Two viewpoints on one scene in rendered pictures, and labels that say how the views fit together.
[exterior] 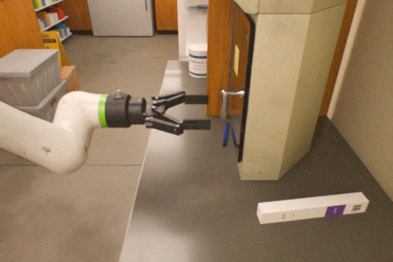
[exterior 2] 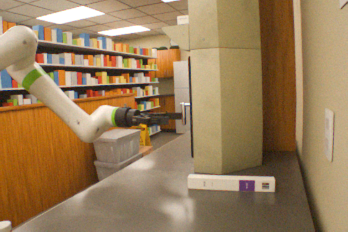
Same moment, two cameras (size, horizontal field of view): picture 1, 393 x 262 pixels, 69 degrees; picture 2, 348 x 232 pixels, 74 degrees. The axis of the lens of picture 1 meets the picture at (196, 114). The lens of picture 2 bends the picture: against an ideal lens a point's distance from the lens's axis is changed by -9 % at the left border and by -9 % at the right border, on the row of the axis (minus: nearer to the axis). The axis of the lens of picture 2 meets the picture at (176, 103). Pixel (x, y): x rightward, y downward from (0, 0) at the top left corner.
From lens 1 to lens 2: 0.57 m
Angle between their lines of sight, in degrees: 33
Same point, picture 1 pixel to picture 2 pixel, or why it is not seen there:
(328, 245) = (228, 201)
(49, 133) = (82, 114)
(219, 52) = not seen: hidden behind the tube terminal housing
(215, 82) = not seen: hidden behind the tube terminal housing
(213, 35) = not seen: hidden behind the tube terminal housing
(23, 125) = (71, 107)
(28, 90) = (114, 152)
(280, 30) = (203, 58)
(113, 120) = (118, 119)
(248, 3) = (183, 44)
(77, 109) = (102, 111)
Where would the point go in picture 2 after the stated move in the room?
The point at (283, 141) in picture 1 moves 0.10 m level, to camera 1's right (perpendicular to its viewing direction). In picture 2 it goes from (219, 137) to (247, 139)
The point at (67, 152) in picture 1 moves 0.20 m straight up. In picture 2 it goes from (87, 125) to (84, 77)
